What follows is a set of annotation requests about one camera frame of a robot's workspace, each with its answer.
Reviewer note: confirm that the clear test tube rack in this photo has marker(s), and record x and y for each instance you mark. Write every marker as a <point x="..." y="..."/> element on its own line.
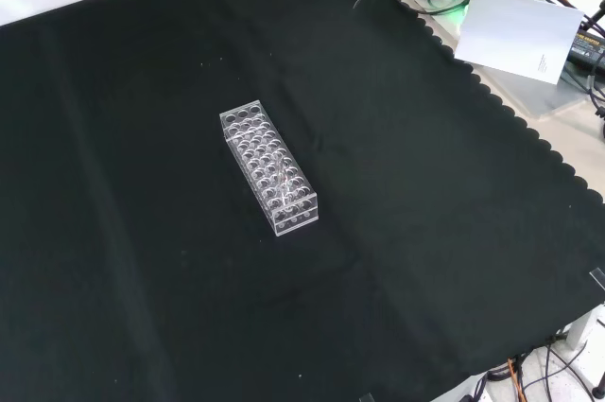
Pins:
<point x="264" y="170"/>

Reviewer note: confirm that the black cloth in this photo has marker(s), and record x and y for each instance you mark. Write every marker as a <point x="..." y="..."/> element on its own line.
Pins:
<point x="142" y="184"/>

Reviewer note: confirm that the clear tape strip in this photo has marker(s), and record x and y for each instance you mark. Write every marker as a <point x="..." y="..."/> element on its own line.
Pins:
<point x="367" y="397"/>
<point x="598" y="278"/>

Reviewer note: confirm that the pale paper board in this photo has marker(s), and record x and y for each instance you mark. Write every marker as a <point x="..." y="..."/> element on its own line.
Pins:
<point x="515" y="33"/>

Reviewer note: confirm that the black power adapter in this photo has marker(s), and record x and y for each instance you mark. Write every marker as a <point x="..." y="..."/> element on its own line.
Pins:
<point x="588" y="49"/>

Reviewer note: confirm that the white table leg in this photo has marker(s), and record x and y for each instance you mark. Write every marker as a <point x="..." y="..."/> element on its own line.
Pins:
<point x="582" y="330"/>

